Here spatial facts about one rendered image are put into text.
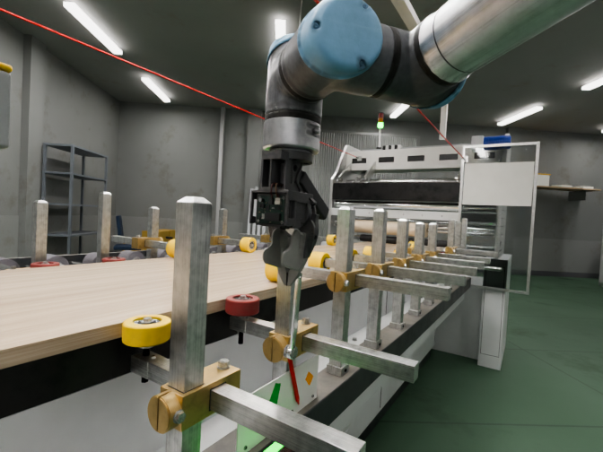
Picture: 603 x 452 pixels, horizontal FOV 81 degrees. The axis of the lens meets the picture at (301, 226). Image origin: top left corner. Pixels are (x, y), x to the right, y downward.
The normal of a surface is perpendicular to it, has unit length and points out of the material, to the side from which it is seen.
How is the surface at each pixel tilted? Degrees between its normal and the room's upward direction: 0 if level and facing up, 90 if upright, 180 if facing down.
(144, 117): 90
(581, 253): 90
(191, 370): 90
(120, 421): 90
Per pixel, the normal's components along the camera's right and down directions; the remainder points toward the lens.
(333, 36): 0.29, 0.04
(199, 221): 0.84, 0.06
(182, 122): 0.05, 0.03
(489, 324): -0.54, 0.00
